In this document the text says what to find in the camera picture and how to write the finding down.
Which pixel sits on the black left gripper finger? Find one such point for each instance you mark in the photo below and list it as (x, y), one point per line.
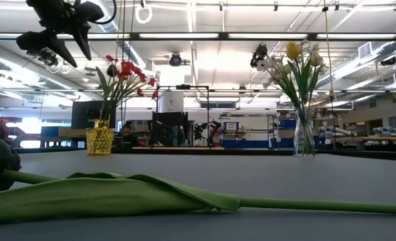
(81, 33)
(37, 41)

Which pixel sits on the green leaf stem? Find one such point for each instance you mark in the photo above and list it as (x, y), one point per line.
(111, 70)

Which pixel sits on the red artificial flower bunch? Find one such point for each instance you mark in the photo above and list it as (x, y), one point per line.
(127, 68)

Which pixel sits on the dark artificial tulip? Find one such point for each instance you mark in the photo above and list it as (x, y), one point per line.
(101, 197)

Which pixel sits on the white artificial flower bunch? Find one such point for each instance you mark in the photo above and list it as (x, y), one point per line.
(315, 47)
(268, 65)

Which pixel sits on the yellow artificial tulip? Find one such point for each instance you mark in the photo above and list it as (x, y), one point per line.
(292, 50)
(315, 60)

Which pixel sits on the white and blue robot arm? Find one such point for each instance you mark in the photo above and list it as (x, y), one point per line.
(390, 130)
(335, 131)

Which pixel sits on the black background robot arm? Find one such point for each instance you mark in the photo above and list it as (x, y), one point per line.
(214, 127)

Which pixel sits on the yellow faceted glass vase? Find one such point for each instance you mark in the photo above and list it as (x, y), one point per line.
(99, 142)

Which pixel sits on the clear glass vase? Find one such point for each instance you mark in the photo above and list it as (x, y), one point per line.
(304, 140)

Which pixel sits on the black monitor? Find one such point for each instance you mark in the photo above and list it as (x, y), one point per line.
(84, 115)

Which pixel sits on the round black ceiling device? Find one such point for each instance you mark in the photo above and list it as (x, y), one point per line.
(175, 59)

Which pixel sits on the white cylindrical tank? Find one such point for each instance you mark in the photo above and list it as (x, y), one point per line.
(171, 102)

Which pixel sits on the black machine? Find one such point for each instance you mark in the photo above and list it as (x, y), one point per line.
(168, 129)

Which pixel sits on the black overhead beam with lights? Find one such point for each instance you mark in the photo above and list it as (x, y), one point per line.
(223, 36)

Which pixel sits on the white and blue sign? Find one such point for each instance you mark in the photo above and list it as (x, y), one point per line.
(231, 126)

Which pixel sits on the blue storage bin row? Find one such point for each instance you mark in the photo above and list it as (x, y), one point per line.
(251, 144)

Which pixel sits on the blue shelf bin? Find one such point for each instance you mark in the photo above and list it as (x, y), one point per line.
(288, 124)

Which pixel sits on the blue-grey table mat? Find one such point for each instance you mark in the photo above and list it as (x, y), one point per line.
(285, 180)

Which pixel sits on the white ceiling vent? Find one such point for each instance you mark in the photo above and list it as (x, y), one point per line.
(365, 50)

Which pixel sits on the wooden workbench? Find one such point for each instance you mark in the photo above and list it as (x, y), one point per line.
(368, 138)

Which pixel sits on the black tube frame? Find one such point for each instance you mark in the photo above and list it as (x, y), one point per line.
(183, 86)

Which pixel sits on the black hanging camera mount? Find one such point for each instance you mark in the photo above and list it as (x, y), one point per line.
(260, 53)

